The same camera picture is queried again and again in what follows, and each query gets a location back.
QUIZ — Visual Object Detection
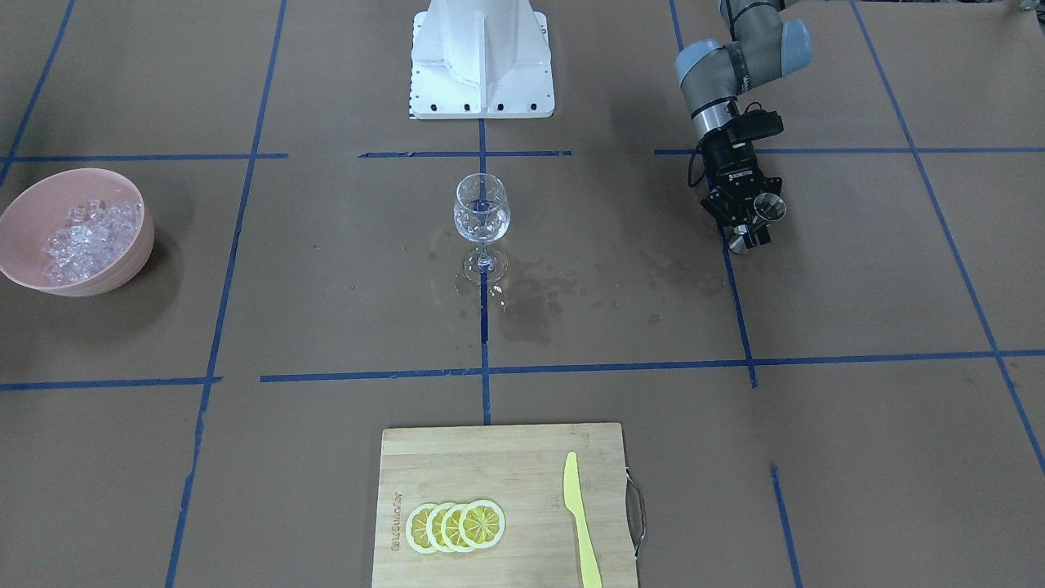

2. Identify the wooden cutting board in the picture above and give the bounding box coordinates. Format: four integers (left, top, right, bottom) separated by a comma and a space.
371, 423, 638, 587

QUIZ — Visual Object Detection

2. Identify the steel cone jigger cup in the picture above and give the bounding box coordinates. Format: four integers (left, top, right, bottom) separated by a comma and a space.
728, 191, 787, 256

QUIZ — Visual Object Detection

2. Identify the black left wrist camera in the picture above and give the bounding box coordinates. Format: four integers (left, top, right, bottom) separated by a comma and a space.
725, 109, 784, 145

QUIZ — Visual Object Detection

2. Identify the yellow plastic knife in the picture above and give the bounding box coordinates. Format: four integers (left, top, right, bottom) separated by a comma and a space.
561, 451, 603, 587

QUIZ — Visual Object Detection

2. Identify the lemon slice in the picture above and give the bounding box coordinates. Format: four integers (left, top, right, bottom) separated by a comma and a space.
459, 499, 506, 550
440, 505, 475, 552
425, 502, 458, 552
407, 503, 439, 555

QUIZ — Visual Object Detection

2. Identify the clear wine glass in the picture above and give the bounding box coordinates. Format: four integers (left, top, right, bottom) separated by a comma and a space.
454, 172, 511, 286

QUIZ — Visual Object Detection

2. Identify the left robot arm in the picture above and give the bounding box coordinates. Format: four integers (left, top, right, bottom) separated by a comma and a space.
674, 1, 813, 254

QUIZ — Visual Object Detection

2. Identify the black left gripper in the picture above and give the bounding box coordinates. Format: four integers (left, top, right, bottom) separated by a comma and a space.
700, 131, 783, 228

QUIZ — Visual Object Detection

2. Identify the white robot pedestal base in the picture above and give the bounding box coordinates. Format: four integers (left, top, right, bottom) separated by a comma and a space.
408, 1, 556, 120

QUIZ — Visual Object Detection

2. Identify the pile of clear ice cubes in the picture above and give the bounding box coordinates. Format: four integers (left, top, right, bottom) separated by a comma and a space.
42, 198, 145, 286

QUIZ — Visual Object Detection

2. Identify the pink bowl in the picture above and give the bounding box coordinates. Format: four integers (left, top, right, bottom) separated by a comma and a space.
1, 168, 154, 297

